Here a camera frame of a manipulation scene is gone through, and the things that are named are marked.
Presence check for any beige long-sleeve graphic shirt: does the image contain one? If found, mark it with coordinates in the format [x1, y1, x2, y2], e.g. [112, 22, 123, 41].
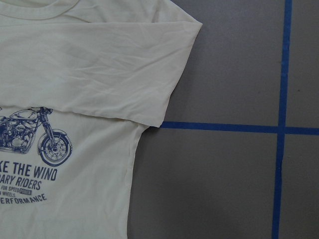
[0, 0, 202, 239]

